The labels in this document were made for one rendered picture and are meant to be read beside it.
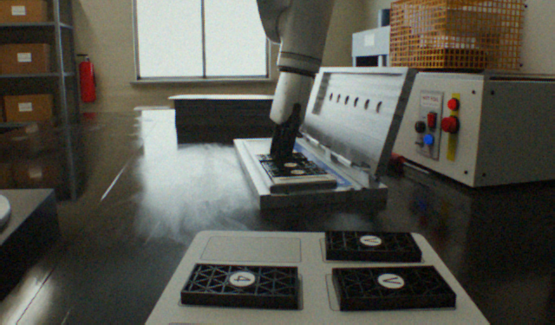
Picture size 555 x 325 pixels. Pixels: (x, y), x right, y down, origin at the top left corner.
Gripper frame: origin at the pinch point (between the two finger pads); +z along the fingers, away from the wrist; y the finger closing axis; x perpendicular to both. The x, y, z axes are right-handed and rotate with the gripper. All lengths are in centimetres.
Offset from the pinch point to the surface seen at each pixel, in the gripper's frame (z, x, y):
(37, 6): -42, -182, -316
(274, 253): 5.3, -7.3, 34.8
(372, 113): -10.9, 12.3, 10.4
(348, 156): -2.2, 10.6, 8.5
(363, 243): 2.2, 1.6, 36.8
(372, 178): -0.9, 11.0, 18.4
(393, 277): 2.2, 1.3, 43.8
